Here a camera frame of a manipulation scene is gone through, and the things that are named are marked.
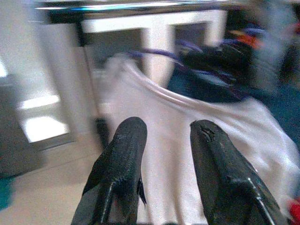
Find dark teal garment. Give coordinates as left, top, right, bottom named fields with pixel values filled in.
left=167, top=67, right=300, bottom=150

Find chrome clothes rack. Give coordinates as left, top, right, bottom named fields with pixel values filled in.
left=35, top=0, right=242, bottom=47

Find red fabric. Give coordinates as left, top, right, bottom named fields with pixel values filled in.
left=287, top=199, right=300, bottom=223

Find white shirt with striped print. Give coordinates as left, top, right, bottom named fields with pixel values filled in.
left=93, top=55, right=300, bottom=225

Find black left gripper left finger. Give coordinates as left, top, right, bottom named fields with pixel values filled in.
left=70, top=116, right=148, bottom=225

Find teal object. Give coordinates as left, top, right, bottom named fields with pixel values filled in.
left=0, top=177, right=16, bottom=210

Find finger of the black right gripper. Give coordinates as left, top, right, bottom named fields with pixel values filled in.
left=184, top=57, right=223, bottom=71
left=180, top=46, right=222, bottom=59

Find white glass-door cabinet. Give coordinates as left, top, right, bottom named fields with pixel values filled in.
left=81, top=9, right=228, bottom=87

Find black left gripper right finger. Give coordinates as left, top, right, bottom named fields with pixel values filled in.
left=189, top=119, right=290, bottom=225

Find purple plastic hanger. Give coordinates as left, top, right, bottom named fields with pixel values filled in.
left=126, top=38, right=249, bottom=99

